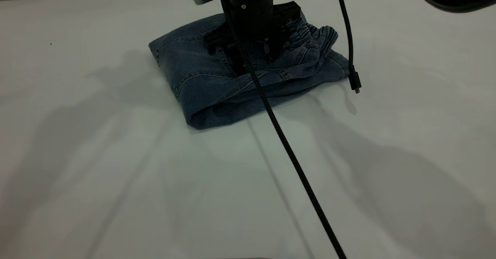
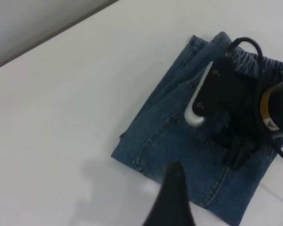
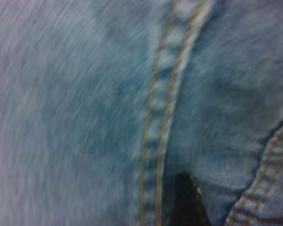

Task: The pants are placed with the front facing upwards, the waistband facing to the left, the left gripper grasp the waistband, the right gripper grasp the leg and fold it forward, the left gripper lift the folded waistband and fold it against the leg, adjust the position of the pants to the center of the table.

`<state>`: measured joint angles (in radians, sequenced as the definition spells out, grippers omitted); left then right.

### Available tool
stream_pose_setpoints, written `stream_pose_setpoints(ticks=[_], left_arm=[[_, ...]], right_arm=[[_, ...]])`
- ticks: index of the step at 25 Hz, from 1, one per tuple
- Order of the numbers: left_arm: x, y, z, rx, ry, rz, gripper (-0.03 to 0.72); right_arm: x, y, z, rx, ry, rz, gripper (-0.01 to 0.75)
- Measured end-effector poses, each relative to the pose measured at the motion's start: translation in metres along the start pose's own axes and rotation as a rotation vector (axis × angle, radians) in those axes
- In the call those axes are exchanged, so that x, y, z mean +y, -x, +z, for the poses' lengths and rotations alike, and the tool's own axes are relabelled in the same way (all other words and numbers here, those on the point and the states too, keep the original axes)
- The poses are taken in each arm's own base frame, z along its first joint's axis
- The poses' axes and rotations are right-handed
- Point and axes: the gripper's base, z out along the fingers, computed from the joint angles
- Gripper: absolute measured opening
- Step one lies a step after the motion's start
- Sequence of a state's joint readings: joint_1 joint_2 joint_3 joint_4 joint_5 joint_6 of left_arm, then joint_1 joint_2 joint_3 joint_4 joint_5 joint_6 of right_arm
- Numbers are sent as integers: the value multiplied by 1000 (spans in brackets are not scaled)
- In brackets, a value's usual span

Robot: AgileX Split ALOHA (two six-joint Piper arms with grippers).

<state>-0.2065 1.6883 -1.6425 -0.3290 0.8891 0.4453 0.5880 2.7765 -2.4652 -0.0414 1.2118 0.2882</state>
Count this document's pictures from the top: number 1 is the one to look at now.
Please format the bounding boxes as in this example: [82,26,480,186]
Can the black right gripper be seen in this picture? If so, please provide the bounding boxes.
[205,2,304,76]

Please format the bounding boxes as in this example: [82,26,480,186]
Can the black cable with USB plug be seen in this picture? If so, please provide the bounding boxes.
[334,0,362,94]

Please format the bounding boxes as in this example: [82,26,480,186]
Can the thick black braided cable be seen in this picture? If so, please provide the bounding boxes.
[219,0,347,259]

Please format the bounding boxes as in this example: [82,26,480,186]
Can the blue denim pants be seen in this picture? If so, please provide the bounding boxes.
[148,11,350,131]

